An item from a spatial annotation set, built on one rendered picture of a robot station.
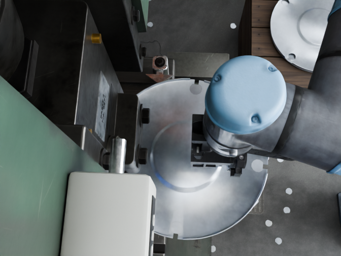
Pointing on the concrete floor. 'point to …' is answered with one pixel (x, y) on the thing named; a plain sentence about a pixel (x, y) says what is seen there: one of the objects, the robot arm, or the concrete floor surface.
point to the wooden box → (266, 40)
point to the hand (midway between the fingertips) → (231, 157)
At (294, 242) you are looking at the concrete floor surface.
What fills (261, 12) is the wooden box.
